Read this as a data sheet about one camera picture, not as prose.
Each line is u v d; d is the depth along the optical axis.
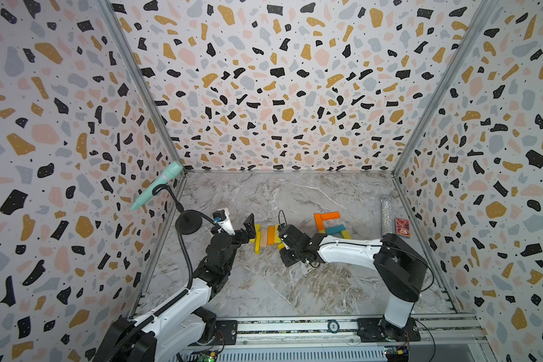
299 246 0.70
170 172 0.76
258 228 0.99
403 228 1.00
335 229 1.01
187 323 0.58
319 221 1.03
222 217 0.67
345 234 0.98
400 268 0.47
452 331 0.76
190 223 0.99
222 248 0.60
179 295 0.51
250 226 0.73
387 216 1.01
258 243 0.92
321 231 0.98
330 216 1.05
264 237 0.95
